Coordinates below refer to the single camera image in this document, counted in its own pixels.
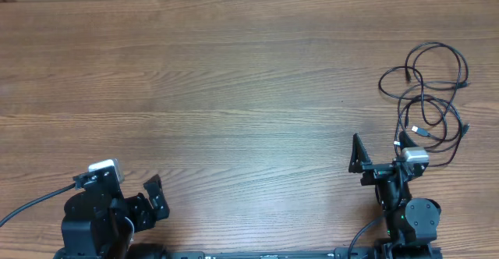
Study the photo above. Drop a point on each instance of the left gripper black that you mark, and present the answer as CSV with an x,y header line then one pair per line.
x,y
145,218

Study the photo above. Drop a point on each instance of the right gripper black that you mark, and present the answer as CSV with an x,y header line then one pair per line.
x,y
361,163

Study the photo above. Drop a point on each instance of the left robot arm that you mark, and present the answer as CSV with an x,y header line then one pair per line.
x,y
100,222

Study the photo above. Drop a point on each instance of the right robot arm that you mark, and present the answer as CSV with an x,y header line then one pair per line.
x,y
411,222

